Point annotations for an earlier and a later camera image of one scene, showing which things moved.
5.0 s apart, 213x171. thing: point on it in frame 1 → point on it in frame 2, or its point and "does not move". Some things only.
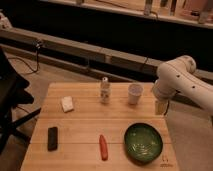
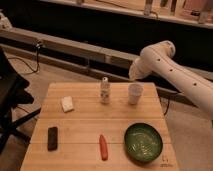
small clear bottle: x=105 y=90 does not move
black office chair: x=12 y=96 does not move
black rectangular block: x=52 y=139 does not move
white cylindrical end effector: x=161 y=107 → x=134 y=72
